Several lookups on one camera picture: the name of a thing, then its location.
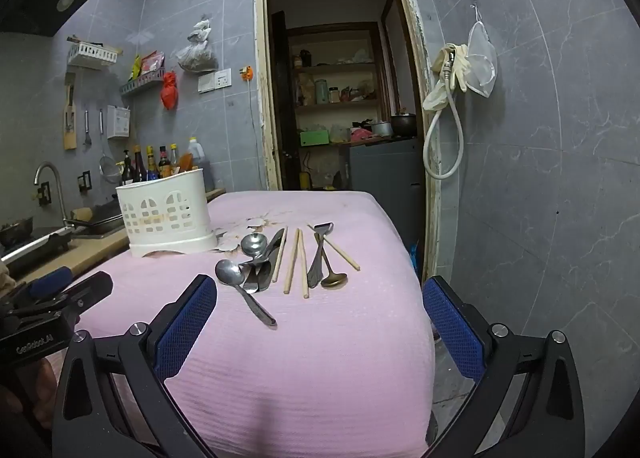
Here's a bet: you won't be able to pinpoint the grey wall shelf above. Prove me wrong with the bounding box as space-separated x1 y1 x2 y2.
120 67 166 96

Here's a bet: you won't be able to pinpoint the steel table knife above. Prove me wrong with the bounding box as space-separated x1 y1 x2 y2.
256 227 286 292

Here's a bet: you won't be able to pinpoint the clear plastic bag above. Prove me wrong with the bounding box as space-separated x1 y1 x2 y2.
176 16 219 73

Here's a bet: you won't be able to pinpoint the steel mesh strainer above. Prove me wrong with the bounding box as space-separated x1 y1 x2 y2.
98 108 123 184

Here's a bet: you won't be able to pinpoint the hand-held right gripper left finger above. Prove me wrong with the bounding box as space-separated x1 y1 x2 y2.
51 274 218 458

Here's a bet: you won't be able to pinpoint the gold spoon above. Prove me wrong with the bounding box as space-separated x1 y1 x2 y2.
314 233 349 288

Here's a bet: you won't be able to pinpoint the pink table cloth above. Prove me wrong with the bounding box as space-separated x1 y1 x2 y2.
75 189 436 458

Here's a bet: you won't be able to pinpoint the square-headed steel spoon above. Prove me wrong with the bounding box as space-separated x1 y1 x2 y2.
307 222 335 289

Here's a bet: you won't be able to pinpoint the dark frying pan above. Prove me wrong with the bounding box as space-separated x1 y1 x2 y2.
0 218 35 247

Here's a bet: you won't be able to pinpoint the black wok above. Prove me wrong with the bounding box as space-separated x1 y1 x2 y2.
65 202 126 237

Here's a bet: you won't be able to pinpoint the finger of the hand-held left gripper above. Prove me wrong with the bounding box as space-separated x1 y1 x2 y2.
25 265 74 299
55 271 114 326

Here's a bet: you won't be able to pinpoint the white mesh bag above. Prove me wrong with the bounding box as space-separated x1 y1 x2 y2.
466 3 498 99

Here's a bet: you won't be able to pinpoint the person's left hand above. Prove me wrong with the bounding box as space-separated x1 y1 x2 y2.
27 357 57 431

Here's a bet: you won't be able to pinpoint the wooden chopstick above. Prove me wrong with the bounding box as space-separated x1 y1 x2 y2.
298 229 310 300
270 227 289 284
307 223 361 271
283 229 301 295

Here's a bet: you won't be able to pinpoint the large oil jug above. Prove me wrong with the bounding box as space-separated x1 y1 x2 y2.
186 137 215 191

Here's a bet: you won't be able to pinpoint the white plastic utensil holder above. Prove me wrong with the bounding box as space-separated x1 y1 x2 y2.
116 168 218 259

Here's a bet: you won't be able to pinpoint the steel faucet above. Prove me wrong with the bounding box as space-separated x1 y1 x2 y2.
34 162 68 229

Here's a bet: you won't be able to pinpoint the large steel spoon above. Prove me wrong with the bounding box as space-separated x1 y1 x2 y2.
215 259 277 326

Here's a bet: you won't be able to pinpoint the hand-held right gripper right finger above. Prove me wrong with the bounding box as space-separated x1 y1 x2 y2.
422 276 586 458

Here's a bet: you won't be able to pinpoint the white hose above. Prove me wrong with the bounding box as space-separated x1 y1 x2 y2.
422 51 466 180

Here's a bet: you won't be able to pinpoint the wooden shelf unit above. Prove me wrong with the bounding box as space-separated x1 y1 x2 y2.
287 23 396 149

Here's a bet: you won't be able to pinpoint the black cooking pot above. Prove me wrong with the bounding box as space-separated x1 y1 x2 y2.
390 112 417 137

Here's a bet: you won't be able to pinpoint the small steel spoon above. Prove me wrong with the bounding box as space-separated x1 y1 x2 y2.
240 233 268 289

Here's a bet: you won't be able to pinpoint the red plastic bag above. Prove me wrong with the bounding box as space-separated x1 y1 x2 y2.
160 71 179 112

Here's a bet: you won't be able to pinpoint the white plastic wall basket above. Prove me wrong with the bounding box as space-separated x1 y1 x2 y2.
67 41 121 70

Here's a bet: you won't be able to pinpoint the cream rubber gloves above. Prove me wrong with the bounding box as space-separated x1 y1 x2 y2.
422 43 471 112

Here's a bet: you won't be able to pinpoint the grey cabinet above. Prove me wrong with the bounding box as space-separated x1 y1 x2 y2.
348 137 426 251

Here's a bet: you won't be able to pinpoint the wooden knife holder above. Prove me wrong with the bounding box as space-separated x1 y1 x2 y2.
62 72 78 150

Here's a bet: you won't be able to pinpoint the white wall box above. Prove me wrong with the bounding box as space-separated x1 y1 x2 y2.
106 105 132 140

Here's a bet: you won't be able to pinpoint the red snack packet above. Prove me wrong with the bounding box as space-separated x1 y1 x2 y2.
140 51 166 76

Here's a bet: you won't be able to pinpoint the wooden door frame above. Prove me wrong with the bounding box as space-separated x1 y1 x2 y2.
253 0 443 284

